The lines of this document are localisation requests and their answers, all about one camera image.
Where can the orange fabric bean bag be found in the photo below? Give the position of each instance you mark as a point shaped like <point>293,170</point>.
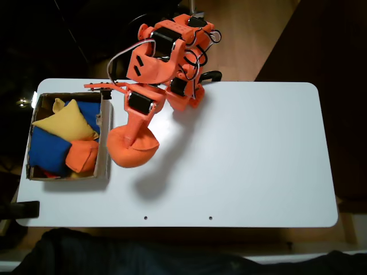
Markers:
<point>126,157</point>
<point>81,156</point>

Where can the brown cardboard box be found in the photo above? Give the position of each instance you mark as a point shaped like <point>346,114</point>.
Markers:
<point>104,143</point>

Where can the blue fabric bean bag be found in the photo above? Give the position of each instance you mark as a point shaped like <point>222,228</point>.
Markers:
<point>89,110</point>

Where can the yellow fabric bean bag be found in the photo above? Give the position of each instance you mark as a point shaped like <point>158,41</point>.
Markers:
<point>68,120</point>
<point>77,174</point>

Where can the large blue bean bag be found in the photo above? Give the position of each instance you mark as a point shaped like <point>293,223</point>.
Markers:
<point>47,151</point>

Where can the red fabric bean bag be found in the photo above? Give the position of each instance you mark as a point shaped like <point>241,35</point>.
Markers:
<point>50,174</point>

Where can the black base clamp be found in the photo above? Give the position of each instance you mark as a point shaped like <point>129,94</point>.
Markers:
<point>213,75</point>

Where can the metal stand with casters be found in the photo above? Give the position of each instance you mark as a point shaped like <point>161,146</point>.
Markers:
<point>192,4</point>

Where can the small shiny metal object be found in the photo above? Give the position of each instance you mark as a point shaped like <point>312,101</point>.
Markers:
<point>23,101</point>

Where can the person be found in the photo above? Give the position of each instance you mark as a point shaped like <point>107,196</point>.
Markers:
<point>114,255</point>

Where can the black table clamp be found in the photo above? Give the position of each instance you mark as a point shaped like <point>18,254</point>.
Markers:
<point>25,209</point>

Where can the wrist camera on orange bracket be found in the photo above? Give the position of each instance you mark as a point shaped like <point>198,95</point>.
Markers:
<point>107,94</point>

